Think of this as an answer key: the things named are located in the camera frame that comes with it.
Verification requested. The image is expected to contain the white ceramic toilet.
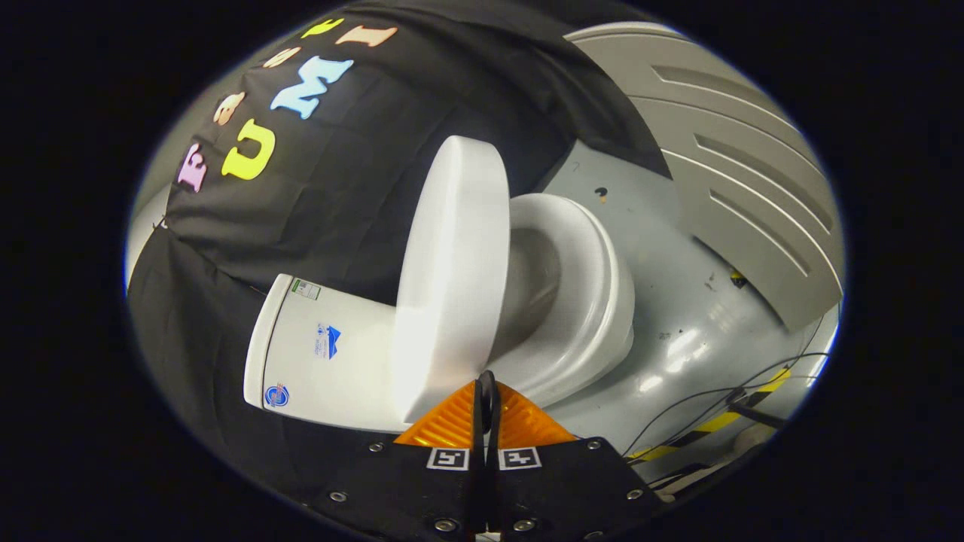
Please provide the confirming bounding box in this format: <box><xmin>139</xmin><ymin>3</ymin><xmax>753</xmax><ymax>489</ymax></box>
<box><xmin>243</xmin><ymin>192</ymin><xmax>637</xmax><ymax>434</ymax></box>

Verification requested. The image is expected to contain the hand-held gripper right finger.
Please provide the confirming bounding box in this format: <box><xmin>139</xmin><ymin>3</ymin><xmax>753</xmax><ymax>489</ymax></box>
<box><xmin>486</xmin><ymin>371</ymin><xmax>664</xmax><ymax>541</ymax></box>

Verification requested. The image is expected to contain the yellow black floor tape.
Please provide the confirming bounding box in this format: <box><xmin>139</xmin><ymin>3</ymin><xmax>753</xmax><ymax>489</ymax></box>
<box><xmin>629</xmin><ymin>367</ymin><xmax>793</xmax><ymax>462</ymax></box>

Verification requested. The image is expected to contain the thin black cable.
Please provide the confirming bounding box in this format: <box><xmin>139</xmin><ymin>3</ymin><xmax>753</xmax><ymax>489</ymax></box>
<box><xmin>624</xmin><ymin>352</ymin><xmax>831</xmax><ymax>461</ymax></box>

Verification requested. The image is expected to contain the black backdrop cloth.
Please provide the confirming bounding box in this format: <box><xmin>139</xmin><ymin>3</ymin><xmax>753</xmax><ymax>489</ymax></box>
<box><xmin>128</xmin><ymin>0</ymin><xmax>673</xmax><ymax>516</ymax></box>

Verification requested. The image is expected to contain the thick black cable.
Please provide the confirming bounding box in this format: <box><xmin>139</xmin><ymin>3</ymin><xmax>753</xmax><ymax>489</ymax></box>
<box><xmin>727</xmin><ymin>388</ymin><xmax>789</xmax><ymax>431</ymax></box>

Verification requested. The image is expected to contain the white toilet lid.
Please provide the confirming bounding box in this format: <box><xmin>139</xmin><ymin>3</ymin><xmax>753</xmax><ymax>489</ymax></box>
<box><xmin>392</xmin><ymin>135</ymin><xmax>514</xmax><ymax>427</ymax></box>

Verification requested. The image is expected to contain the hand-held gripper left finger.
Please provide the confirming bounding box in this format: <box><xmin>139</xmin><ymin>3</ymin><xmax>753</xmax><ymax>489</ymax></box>
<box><xmin>313</xmin><ymin>371</ymin><xmax>488</xmax><ymax>541</ymax></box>

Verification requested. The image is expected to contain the white cabinet with grooved handles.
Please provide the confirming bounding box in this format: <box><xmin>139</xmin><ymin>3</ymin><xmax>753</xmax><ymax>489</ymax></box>
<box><xmin>565</xmin><ymin>21</ymin><xmax>846</xmax><ymax>333</ymax></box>

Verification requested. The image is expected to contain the white toilet seat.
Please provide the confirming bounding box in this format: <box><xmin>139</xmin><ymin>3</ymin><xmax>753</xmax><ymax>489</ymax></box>
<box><xmin>493</xmin><ymin>193</ymin><xmax>636</xmax><ymax>408</ymax></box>

